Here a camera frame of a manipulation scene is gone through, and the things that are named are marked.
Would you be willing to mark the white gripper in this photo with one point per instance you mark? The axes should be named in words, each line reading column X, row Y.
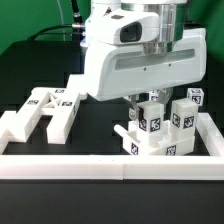
column 136, row 50

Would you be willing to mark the white chair seat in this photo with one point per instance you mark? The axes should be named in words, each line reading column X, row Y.
column 135, row 142

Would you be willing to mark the white chair back frame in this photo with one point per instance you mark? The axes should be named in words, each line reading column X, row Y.
column 61, row 104

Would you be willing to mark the white tagged cube near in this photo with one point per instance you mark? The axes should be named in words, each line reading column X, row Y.
column 153, row 95

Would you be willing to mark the white tagged cube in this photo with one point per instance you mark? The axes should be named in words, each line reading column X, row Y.
column 153, row 95
column 196, row 95

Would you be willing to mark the white tagged cube far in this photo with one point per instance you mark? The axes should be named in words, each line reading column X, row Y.
column 196, row 95

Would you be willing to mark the white U-shaped fence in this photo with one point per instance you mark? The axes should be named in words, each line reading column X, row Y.
column 105, row 167

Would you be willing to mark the white marker base plate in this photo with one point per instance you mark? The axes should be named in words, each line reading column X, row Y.
column 76, row 82

